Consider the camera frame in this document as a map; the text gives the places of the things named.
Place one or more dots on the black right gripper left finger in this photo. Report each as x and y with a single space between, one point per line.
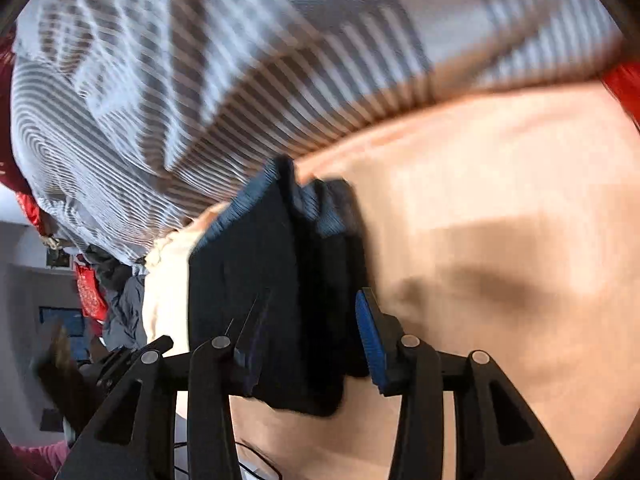
132 434

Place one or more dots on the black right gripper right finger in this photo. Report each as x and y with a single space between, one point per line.
498 436

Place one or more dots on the black pants with patterned stripe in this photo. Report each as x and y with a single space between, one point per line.
297 251

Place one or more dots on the blue window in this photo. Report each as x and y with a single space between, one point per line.
73 322

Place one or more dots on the dark grey quilted jacket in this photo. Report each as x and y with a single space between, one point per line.
123 291

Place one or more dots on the peach bed sheet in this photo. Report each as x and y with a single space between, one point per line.
510 223

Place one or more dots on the red cloth at left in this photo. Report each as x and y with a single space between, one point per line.
92 301

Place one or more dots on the grey striped duvet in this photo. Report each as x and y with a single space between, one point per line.
129 117

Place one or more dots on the red embroidered pillow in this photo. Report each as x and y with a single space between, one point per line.
623 81

